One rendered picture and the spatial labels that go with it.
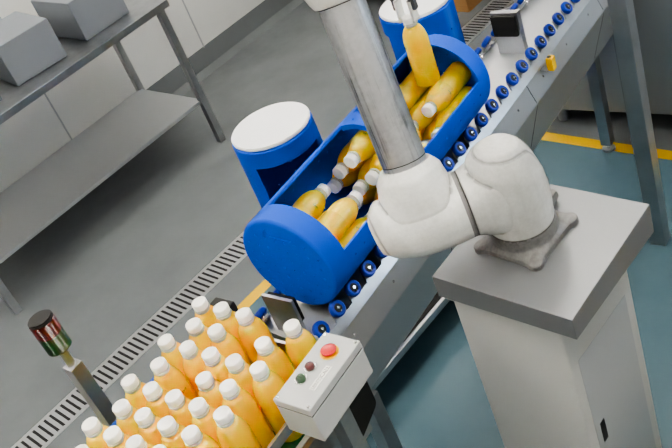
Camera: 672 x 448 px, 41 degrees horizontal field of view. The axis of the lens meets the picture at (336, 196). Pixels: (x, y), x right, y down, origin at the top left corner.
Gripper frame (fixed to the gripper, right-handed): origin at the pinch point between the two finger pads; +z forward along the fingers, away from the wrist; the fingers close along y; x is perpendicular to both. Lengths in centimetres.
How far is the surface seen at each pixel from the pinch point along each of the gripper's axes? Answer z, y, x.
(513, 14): 30, -3, -50
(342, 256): 27, -13, 71
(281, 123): 34, 54, 11
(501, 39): 40, 3, -50
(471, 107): 31.0, -13.2, 1.9
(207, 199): 138, 203, -52
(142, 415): 26, 4, 128
